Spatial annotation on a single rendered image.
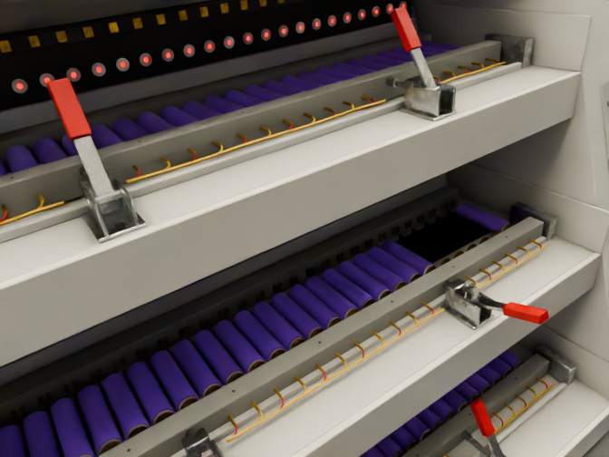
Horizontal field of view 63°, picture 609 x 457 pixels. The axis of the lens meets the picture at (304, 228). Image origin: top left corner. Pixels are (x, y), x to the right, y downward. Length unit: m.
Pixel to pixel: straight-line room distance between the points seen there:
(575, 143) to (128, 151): 0.44
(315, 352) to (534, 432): 0.32
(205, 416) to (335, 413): 0.10
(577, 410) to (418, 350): 0.28
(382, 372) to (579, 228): 0.29
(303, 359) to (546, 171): 0.35
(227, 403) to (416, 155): 0.24
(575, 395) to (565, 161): 0.28
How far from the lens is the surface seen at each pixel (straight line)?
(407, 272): 0.51
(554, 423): 0.67
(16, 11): 0.51
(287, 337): 0.45
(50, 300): 0.30
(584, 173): 0.59
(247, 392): 0.40
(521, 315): 0.45
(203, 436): 0.38
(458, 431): 0.61
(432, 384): 0.46
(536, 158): 0.62
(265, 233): 0.34
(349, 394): 0.42
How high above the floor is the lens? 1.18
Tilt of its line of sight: 15 degrees down
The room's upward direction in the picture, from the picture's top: 15 degrees counter-clockwise
